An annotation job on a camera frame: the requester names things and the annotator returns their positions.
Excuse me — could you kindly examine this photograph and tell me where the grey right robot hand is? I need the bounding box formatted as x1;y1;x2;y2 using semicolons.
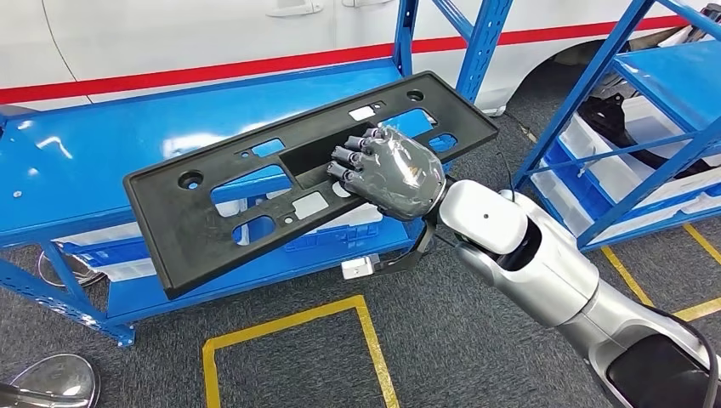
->
326;126;449;222

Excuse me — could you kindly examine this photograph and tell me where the black plastic plate frame part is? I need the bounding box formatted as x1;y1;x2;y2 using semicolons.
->
122;71;500;301

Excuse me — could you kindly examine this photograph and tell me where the black car trim part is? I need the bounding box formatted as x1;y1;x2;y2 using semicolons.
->
576;94;721;176

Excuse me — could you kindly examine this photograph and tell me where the blue steel shelf rack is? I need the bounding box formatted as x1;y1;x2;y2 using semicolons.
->
0;0;514;348
512;0;721;252

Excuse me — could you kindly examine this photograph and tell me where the clear plastic storage bin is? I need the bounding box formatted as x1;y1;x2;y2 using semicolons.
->
529;163;599;238
560;95;721;215

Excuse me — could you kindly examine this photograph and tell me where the white car with red stripe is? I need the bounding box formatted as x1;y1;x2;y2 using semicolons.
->
0;0;721;116

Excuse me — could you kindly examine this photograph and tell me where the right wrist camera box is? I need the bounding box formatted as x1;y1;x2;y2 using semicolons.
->
341;254;382;281

